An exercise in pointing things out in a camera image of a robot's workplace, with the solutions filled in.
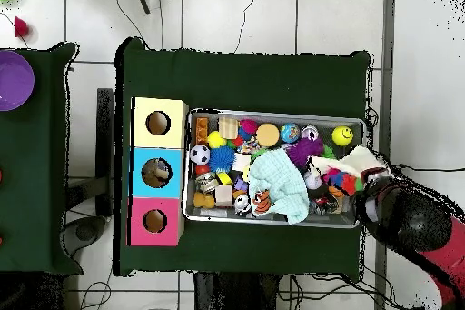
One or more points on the yellow smiley ball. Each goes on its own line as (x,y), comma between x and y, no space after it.
(342,136)

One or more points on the large blue spiky ball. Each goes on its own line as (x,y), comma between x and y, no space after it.
(221,159)

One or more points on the dark green table cloth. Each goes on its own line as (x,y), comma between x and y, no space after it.
(36,197)
(236,81)

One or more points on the cream waffle cloth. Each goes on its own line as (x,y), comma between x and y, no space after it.
(358,159)

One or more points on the purple bowl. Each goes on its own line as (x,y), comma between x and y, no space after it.
(12,81)

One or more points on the yellow tennis ball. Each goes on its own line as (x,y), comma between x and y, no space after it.
(216,140)

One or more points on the shallow clear mesh bin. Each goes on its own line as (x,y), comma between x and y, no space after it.
(254,217)

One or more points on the mint green waffle cloth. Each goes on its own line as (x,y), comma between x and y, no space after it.
(279,179)

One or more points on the blue globe ball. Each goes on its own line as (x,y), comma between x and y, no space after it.
(290,132)

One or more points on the plain wooden cube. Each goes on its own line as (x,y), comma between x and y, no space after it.
(241,162)

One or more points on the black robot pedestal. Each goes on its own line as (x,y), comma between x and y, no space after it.
(225,295)

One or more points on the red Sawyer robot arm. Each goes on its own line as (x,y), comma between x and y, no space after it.
(417,222)

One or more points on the purple spiky toy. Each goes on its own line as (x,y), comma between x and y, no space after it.
(303,152)

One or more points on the small red floor toy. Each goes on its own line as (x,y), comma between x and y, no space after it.
(20,28)

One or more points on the small soccer ball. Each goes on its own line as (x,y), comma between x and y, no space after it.
(199,154)

